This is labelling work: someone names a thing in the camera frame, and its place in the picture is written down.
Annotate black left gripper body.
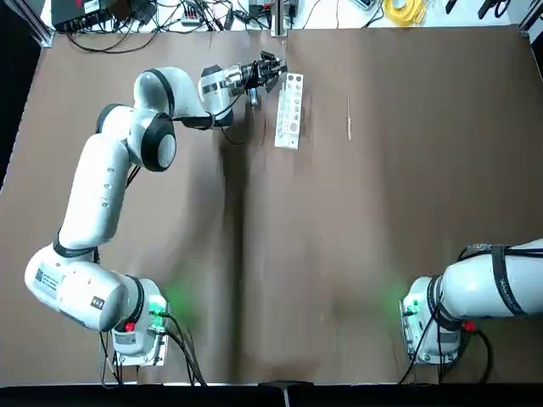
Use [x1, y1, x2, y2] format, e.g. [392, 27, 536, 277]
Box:
[239, 61, 261, 89]

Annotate white test tube rack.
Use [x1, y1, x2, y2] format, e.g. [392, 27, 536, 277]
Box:
[273, 71, 306, 150]

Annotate grey power strip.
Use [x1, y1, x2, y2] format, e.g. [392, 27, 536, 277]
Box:
[248, 0, 300, 18]

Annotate yellow plastic tray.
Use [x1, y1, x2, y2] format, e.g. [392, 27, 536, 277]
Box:
[383, 0, 426, 25]

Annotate black box device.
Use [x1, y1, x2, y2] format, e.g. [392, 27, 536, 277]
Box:
[49, 0, 116, 33]

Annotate aluminium camera post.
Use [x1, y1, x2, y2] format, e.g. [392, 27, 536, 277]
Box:
[270, 0, 290, 37]

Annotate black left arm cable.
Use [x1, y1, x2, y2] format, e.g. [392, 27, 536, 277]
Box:
[169, 63, 260, 145]

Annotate black looped cable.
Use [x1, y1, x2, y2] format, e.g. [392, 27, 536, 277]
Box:
[66, 25, 159, 55]

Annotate aluminium frame post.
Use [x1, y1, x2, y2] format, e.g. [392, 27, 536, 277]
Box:
[518, 0, 543, 34]
[16, 0, 55, 47]

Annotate black left base cable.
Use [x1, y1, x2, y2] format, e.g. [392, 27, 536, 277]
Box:
[98, 311, 210, 387]

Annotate black base cable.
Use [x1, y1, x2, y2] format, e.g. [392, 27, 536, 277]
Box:
[398, 304, 496, 385]
[98, 311, 210, 387]

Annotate black right base cable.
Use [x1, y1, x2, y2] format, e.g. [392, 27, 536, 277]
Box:
[398, 304, 496, 385]

